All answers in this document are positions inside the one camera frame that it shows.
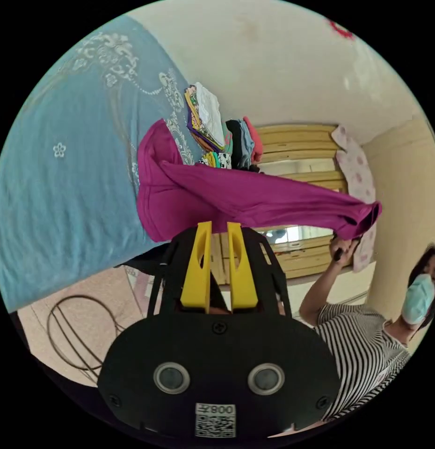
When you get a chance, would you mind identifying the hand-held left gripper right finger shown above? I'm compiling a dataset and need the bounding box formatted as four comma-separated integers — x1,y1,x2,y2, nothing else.
227,221,259,312

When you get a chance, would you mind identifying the person's body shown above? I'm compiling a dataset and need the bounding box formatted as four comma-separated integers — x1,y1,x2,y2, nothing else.
312,237,435,423

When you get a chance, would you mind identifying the white garment with pink dots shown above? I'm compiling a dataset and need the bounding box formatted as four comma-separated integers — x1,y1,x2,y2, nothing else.
331,125,378,274

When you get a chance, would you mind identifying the magenta short sleeve shirt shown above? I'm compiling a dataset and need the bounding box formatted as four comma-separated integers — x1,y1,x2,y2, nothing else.
136,119,383,243

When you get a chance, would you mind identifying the person's right forearm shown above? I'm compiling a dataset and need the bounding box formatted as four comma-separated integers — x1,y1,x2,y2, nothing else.
298,258,348,326

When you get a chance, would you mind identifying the yellow cupboard with mirror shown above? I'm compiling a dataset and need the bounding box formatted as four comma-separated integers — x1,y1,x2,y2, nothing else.
210,123,366,285

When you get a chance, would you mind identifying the bed with blue patterned sheet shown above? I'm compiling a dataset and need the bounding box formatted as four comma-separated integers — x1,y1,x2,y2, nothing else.
0,14,205,313

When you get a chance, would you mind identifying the person's right hand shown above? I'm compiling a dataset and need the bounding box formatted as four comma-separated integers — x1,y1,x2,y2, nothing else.
329,235,362,268

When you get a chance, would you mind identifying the pile of clothes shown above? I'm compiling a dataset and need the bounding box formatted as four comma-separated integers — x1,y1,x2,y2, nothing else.
183,82,264,173

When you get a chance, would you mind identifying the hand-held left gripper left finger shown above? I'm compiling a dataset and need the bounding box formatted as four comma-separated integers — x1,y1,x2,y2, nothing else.
180,221,212,314

